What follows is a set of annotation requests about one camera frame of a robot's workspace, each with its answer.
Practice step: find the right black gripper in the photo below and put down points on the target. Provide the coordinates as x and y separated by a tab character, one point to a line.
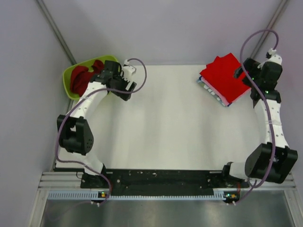
251	66

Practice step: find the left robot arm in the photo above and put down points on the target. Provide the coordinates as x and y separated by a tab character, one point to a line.
74	133

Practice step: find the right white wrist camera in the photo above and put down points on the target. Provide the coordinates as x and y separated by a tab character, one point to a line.
272	56

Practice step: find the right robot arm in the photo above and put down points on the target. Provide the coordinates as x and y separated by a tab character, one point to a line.
273	157

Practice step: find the pink folded t-shirt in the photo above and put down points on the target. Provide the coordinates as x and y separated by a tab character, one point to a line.
216	92

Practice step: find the aluminium frame rail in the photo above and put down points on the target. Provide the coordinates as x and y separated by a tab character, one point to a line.
72	180

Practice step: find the grey slotted cable duct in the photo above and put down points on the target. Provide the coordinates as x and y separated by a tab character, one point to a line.
99	196

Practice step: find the dark red t-shirt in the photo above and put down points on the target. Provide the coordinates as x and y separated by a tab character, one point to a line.
81	76

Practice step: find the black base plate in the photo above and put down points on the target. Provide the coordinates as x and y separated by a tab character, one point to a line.
136	182

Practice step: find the patterned folded t-shirt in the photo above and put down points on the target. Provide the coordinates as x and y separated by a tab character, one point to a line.
204	86

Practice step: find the green plastic basin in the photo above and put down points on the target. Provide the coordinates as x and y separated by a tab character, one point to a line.
66	76

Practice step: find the bright red t-shirt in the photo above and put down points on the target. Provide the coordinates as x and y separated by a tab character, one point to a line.
219	74

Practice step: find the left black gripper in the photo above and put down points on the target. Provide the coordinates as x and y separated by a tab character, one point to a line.
125	82

